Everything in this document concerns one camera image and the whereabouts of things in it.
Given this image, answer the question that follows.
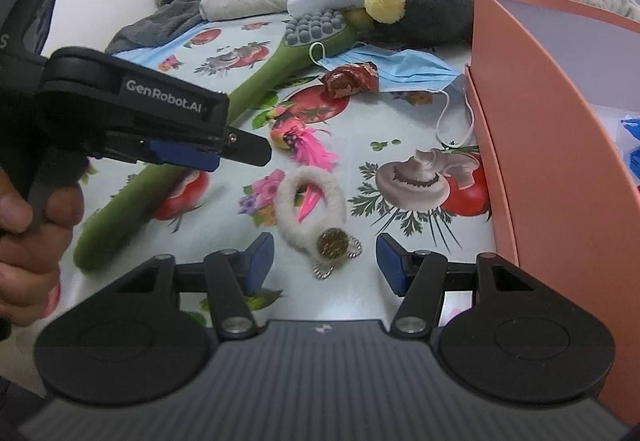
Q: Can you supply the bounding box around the blue face mask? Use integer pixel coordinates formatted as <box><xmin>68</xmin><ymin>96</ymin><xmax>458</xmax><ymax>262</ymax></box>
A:
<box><xmin>308</xmin><ymin>41</ymin><xmax>474</xmax><ymax>148</ymax></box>

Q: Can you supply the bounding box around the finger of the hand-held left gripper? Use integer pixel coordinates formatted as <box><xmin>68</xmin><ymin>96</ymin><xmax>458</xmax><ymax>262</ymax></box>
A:
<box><xmin>147</xmin><ymin>138</ymin><xmax>222</xmax><ymax>172</ymax></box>
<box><xmin>221</xmin><ymin>124</ymin><xmax>274</xmax><ymax>168</ymax></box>

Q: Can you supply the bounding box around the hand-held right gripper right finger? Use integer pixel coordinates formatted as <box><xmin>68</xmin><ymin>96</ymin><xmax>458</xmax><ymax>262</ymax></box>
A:
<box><xmin>376</xmin><ymin>233</ymin><xmax>538</xmax><ymax>339</ymax></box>

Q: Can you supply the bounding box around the grey blanket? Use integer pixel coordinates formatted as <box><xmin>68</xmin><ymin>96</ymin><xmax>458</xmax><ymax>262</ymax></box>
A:
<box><xmin>107</xmin><ymin>0</ymin><xmax>212</xmax><ymax>58</ymax></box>

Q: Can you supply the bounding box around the white fluffy hair tie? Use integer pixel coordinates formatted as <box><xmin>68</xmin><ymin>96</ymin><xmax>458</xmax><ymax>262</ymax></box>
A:
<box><xmin>276</xmin><ymin>169</ymin><xmax>363</xmax><ymax>280</ymax></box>

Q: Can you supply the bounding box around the floral bed sheet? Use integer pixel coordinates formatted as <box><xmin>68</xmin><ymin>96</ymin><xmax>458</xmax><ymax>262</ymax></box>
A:
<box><xmin>57</xmin><ymin>13</ymin><xmax>501</xmax><ymax>338</ymax></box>

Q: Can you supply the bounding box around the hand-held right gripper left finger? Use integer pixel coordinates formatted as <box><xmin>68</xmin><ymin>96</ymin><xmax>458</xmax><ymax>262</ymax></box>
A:
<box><xmin>107</xmin><ymin>232</ymin><xmax>275</xmax><ymax>339</ymax></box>

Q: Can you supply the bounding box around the pink cardboard box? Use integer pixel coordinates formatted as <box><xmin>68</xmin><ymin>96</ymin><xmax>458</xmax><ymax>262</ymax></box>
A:
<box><xmin>465</xmin><ymin>0</ymin><xmax>640</xmax><ymax>427</ymax></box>

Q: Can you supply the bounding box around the red candy wrapper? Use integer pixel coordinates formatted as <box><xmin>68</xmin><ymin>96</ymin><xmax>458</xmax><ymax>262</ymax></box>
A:
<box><xmin>320</xmin><ymin>62</ymin><xmax>380</xmax><ymax>100</ymax></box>

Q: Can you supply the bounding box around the green massage hammer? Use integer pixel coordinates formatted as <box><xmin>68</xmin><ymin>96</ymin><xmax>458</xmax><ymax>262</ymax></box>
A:
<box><xmin>74</xmin><ymin>7</ymin><xmax>359</xmax><ymax>273</ymax></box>

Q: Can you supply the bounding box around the blue snack packet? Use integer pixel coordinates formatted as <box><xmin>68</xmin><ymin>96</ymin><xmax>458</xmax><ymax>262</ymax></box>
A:
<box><xmin>619</xmin><ymin>113</ymin><xmax>640</xmax><ymax>186</ymax></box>

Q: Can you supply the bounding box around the person's left hand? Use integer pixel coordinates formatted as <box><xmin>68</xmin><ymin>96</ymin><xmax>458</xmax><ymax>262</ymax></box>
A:
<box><xmin>0</xmin><ymin>166</ymin><xmax>87</xmax><ymax>328</ymax></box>

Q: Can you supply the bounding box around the pink feather toy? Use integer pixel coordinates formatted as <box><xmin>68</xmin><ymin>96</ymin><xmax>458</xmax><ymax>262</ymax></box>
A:
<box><xmin>269</xmin><ymin>116</ymin><xmax>341</xmax><ymax>172</ymax></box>

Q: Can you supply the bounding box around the pink hair clip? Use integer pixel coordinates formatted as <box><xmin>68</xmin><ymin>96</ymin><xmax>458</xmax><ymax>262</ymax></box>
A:
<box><xmin>298</xmin><ymin>186</ymin><xmax>326</xmax><ymax>225</ymax></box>

